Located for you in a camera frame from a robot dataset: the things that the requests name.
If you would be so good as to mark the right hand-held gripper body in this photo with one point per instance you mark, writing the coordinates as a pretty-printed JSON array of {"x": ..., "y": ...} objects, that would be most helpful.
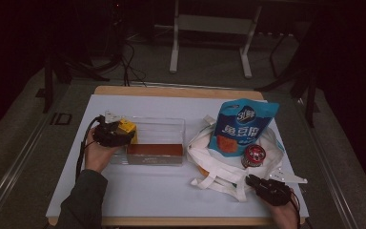
[{"x": 276, "y": 191}]

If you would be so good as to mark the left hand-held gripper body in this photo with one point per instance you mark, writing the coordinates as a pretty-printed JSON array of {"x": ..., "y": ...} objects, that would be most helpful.
[{"x": 106, "y": 135}]

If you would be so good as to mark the red-lidded candy jar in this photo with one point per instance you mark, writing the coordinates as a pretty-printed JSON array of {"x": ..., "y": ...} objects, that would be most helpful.
[{"x": 254, "y": 156}]

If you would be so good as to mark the brown rectangular box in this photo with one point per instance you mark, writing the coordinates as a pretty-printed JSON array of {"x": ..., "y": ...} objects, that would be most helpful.
[{"x": 155, "y": 149}]

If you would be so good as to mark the clear plastic tray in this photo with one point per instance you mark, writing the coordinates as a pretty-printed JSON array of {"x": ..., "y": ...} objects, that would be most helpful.
[{"x": 158, "y": 133}]

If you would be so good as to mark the white canvas tote bag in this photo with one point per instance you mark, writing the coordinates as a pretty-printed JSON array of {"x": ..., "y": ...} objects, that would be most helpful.
[{"x": 222, "y": 171}]

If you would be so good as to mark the blue snack pouch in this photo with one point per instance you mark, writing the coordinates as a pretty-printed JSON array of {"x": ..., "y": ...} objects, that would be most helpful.
[{"x": 244, "y": 124}]

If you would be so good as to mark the person's left hand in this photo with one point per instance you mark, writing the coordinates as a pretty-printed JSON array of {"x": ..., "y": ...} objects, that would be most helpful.
[{"x": 97, "y": 156}]

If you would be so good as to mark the person's right hand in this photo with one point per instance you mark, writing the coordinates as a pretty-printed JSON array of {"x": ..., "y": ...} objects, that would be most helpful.
[{"x": 284, "y": 216}]

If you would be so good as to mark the white table mat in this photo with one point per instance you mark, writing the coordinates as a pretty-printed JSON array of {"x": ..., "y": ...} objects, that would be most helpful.
[{"x": 158, "y": 191}]

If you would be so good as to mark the black floor stand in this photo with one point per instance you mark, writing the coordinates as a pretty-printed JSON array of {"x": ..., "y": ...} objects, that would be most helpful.
[{"x": 48, "y": 86}]

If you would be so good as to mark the black tripod stand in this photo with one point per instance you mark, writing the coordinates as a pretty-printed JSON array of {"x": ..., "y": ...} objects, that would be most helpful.
[{"x": 309, "y": 92}]

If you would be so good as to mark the white metal stand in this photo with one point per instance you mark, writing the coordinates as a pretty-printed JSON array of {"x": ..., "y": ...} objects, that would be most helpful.
[{"x": 214, "y": 24}]

